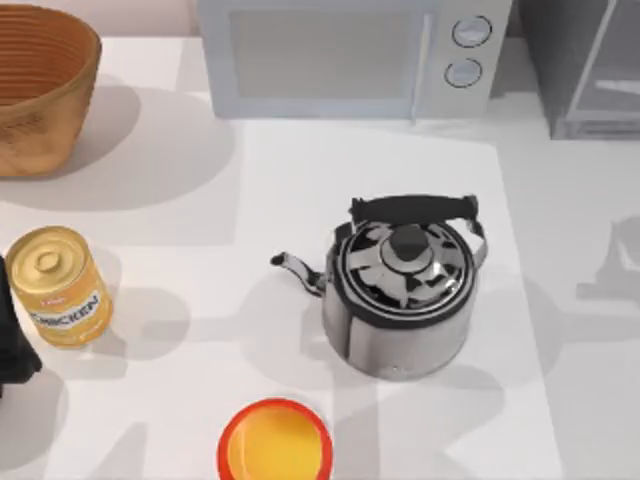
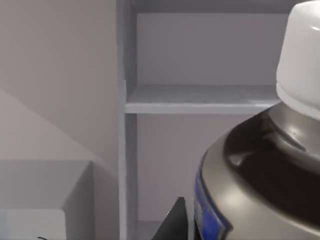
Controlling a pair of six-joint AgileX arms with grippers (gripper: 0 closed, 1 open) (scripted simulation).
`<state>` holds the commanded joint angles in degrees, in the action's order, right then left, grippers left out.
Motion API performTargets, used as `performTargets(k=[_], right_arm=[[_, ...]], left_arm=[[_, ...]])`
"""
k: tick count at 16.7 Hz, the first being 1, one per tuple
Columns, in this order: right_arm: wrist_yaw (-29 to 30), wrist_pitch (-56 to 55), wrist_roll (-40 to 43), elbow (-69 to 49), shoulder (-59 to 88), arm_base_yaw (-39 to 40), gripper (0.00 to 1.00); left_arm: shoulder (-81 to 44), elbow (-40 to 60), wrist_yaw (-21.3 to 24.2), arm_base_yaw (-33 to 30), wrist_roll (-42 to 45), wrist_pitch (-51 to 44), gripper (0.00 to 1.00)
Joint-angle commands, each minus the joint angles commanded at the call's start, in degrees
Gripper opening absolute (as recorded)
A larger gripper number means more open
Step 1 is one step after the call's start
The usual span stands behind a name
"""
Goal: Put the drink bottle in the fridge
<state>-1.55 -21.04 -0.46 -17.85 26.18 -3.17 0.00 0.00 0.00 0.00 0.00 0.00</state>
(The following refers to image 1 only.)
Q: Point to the pale microwave oven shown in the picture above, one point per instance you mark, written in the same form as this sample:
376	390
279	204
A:
325	55

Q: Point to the orange and yellow cup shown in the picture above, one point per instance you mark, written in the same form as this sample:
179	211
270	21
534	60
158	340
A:
275	445

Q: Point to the round microwave knob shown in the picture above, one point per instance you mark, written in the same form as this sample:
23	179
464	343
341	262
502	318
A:
471	29
463	72

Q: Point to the yellow can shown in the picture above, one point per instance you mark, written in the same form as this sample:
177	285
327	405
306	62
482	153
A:
60	290

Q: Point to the brown wicker basket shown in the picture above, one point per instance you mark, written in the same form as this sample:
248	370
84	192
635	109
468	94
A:
45	95

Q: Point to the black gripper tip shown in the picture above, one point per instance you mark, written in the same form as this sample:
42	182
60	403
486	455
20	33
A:
12	340

